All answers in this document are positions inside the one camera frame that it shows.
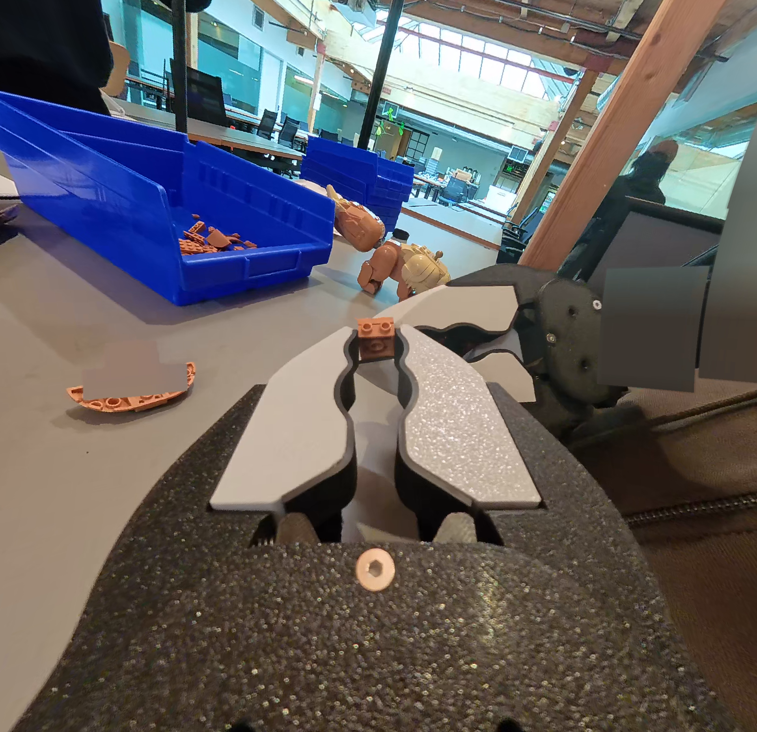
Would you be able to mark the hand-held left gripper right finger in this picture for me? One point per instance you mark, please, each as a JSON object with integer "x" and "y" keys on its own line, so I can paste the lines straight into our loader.
{"x": 461, "y": 442}

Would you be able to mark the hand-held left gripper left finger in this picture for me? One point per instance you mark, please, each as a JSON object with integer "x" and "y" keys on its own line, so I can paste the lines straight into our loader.
{"x": 290, "y": 442}

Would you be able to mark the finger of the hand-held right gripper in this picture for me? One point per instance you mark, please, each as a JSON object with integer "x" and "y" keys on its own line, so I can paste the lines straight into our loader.
{"x": 511, "y": 377}
{"x": 467, "y": 309}

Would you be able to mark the small brown brick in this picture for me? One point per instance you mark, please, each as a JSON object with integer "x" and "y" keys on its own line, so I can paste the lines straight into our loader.
{"x": 377, "y": 336}

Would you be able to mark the blue plastic bin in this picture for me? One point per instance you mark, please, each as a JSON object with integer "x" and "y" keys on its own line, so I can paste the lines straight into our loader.
{"x": 118, "y": 188}

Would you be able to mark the tan brick animal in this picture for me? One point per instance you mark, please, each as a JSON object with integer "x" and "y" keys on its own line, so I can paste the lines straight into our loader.
{"x": 408, "y": 269}

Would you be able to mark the black monitor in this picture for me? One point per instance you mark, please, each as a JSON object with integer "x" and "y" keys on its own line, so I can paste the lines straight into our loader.
{"x": 662, "y": 241}

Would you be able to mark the brown toy figure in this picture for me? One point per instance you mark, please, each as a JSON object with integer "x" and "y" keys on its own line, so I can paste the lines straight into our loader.
{"x": 355, "y": 224}

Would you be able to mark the brown curved brick piece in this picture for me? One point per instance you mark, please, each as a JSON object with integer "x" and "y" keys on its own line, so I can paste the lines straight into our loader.
{"x": 130, "y": 401}

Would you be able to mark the stack of blue bins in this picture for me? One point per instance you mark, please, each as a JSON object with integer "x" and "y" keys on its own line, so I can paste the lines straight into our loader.
{"x": 361, "y": 182}

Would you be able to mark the pile of brown bricks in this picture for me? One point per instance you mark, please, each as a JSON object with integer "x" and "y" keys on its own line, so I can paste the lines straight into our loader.
{"x": 213, "y": 238}

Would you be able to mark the black pole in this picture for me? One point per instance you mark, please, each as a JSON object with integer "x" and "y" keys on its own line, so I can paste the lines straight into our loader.
{"x": 385, "y": 64}

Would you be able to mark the wooden background table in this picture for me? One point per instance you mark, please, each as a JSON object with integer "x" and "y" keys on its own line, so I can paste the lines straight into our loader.
{"x": 237, "y": 141}

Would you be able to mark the black office chair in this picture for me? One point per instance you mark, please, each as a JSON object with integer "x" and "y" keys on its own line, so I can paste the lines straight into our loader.
{"x": 209, "y": 96}

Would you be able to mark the wooden post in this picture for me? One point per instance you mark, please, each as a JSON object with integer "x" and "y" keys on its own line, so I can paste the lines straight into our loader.
{"x": 627, "y": 105}

